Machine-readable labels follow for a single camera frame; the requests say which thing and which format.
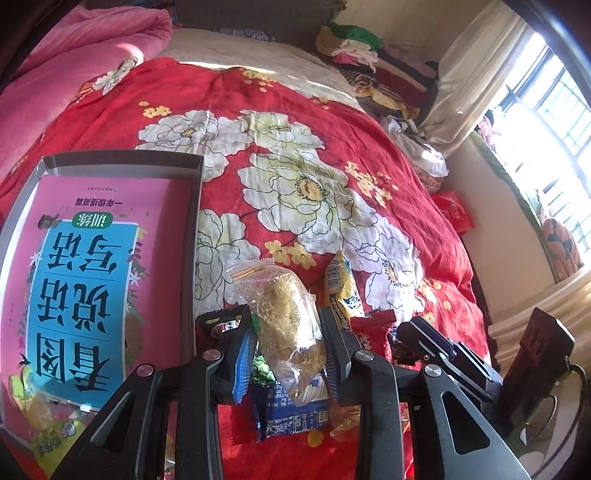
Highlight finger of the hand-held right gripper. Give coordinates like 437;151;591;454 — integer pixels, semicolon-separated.
396;316;495;403
387;330;423;367

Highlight red floral bedsheet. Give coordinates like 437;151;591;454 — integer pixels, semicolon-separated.
0;58;492;480

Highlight barred window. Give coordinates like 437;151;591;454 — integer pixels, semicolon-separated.
489;32;591;259

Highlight red snack packet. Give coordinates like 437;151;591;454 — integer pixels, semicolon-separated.
351;309;398;365

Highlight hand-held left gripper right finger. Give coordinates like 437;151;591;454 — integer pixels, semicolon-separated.
318;305;532;480

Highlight pile of clothes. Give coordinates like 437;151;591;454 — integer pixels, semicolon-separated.
316;21;451;195

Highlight orange pumpkin cushion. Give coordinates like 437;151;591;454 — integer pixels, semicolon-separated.
540;217;585;282

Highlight light green snack packet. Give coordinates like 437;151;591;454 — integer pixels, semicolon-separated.
28;415;88;478

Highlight white mattress sheet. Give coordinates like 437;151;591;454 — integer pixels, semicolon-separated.
157;28;365;112

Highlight yellow snack packet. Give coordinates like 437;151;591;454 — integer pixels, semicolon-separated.
323;251;365;319

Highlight blue snack packet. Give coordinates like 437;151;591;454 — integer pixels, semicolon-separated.
252;374;331;441

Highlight grey headboard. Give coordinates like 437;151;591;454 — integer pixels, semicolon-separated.
175;0;347;38

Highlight white curtain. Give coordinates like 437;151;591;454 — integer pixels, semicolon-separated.
418;0;536;144

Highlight pink and blue book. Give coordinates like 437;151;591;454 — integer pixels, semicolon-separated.
0;175;195;416

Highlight red paper bag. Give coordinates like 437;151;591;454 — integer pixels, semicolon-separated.
431;191;476;236

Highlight brown chocolate bar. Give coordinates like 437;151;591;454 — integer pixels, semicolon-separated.
196;307;252;342

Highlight grey cardboard box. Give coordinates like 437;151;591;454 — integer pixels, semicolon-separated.
0;150;206;462

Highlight clear cookie packet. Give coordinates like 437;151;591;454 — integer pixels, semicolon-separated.
229;261;331;407

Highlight pink blanket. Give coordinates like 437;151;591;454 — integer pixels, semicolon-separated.
0;4;174;181

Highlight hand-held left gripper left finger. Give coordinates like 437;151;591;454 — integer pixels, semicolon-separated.
48;305;259;480

